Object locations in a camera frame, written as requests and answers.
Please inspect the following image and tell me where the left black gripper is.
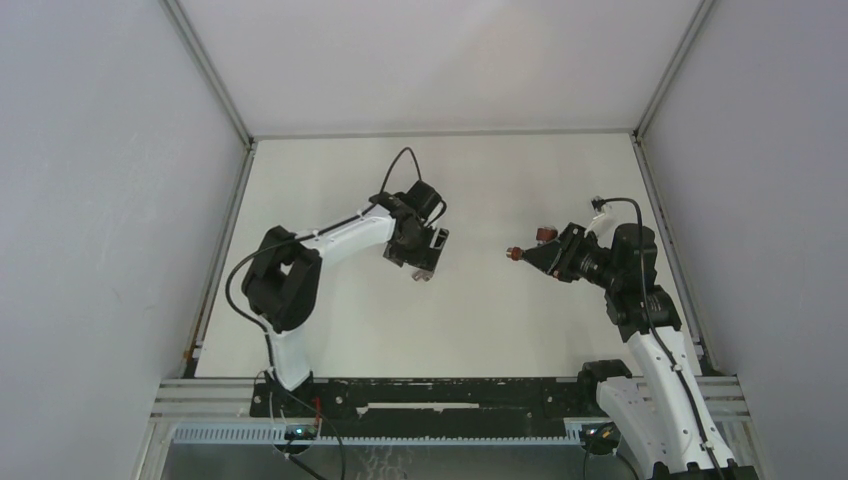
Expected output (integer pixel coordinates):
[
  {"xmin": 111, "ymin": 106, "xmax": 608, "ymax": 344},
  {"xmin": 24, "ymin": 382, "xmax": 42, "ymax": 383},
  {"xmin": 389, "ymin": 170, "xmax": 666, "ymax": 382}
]
[{"xmin": 384, "ymin": 221, "xmax": 448, "ymax": 278}]

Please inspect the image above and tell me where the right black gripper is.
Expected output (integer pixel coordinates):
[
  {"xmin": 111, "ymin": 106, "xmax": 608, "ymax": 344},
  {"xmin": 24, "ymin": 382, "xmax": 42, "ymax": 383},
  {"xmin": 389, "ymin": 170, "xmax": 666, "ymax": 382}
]
[{"xmin": 520, "ymin": 222, "xmax": 623, "ymax": 291}]

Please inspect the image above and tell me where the red brown water faucet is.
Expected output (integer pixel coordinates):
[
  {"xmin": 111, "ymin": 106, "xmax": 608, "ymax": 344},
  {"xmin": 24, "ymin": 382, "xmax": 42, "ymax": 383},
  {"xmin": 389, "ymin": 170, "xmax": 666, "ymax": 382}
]
[{"xmin": 505, "ymin": 225, "xmax": 559, "ymax": 261}]

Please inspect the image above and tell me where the silver metal tee fitting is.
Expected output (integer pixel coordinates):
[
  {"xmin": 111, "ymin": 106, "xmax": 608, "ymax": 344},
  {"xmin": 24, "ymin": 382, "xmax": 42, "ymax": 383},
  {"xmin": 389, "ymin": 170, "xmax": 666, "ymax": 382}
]
[{"xmin": 411, "ymin": 269, "xmax": 433, "ymax": 282}]

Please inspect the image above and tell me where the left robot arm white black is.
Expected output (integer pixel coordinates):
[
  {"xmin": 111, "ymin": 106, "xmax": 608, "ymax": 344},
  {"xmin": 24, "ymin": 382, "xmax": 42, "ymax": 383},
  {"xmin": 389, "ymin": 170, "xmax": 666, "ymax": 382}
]
[{"xmin": 235, "ymin": 180, "xmax": 449, "ymax": 417}]

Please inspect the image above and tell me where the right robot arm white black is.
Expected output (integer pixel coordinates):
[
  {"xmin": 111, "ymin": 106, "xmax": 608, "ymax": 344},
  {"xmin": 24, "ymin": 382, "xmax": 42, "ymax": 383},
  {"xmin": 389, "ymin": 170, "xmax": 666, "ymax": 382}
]
[{"xmin": 506, "ymin": 223, "xmax": 758, "ymax": 479}]

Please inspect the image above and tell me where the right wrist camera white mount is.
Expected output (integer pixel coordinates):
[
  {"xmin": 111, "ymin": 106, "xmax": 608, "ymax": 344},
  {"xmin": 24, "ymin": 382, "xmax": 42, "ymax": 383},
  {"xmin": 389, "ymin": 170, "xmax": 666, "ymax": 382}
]
[{"xmin": 586, "ymin": 196, "xmax": 618, "ymax": 238}]

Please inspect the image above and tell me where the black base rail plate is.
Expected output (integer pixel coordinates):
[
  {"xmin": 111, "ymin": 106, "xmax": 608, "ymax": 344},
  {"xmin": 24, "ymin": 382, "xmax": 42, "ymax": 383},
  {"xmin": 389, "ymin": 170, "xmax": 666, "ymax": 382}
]
[{"xmin": 249, "ymin": 377, "xmax": 607, "ymax": 437}]

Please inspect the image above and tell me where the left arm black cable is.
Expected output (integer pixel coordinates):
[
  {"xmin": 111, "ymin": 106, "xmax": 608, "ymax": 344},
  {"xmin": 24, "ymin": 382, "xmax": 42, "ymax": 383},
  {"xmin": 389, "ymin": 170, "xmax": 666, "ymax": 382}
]
[{"xmin": 224, "ymin": 146, "xmax": 425, "ymax": 372}]

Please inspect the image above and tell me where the white slotted cable duct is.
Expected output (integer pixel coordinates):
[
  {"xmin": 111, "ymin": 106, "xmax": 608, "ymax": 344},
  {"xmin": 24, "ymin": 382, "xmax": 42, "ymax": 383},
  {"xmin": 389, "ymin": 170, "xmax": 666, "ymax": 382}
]
[{"xmin": 171, "ymin": 423, "xmax": 583, "ymax": 446}]

